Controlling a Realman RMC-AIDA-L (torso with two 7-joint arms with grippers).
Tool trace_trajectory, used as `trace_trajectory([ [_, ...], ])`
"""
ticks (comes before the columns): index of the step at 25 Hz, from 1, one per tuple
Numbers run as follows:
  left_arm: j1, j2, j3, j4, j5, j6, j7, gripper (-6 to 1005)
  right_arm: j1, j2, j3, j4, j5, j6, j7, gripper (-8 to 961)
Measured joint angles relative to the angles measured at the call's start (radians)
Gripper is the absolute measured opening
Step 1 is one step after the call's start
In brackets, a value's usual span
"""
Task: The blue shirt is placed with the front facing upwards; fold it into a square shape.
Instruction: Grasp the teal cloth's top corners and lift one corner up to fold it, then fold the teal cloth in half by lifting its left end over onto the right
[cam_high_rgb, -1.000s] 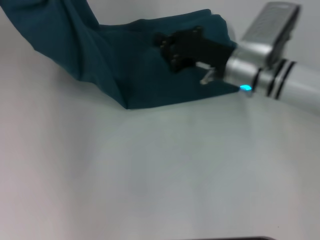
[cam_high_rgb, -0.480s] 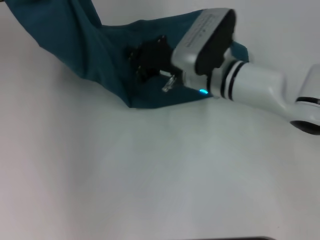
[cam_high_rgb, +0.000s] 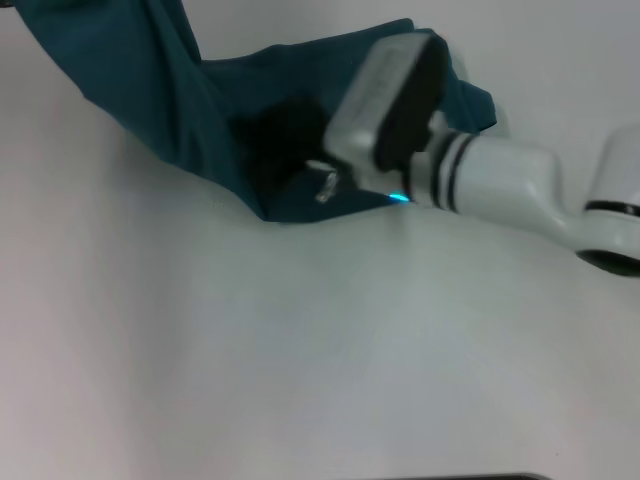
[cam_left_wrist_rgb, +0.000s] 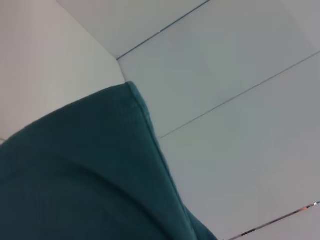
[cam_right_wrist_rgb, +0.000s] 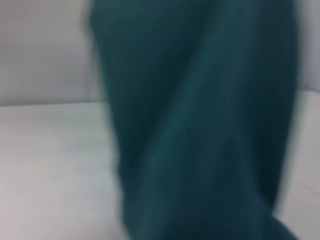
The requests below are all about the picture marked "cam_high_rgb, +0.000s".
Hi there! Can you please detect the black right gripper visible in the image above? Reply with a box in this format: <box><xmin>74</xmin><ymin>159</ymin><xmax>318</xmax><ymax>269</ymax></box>
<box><xmin>230</xmin><ymin>98</ymin><xmax>351</xmax><ymax>195</ymax></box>

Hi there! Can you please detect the teal blue printed t-shirt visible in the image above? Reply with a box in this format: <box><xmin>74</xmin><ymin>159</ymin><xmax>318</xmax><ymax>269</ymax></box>
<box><xmin>10</xmin><ymin>0</ymin><xmax>498</xmax><ymax>225</ymax></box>

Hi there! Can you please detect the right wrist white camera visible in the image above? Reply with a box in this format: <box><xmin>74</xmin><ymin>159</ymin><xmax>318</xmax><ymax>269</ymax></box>
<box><xmin>323</xmin><ymin>28</ymin><xmax>451</xmax><ymax>175</ymax></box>

